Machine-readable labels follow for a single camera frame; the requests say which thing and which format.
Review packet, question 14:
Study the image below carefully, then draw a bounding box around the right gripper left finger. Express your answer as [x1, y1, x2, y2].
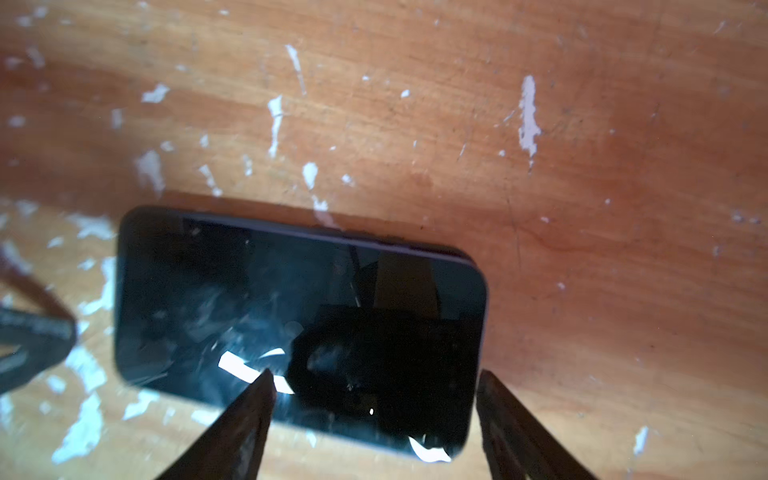
[159, 370, 277, 479]

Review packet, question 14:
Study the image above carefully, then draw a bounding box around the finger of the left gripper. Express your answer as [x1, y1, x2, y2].
[0, 257, 78, 396]

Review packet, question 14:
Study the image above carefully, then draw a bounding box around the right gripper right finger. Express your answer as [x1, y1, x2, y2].
[476, 369, 595, 480]

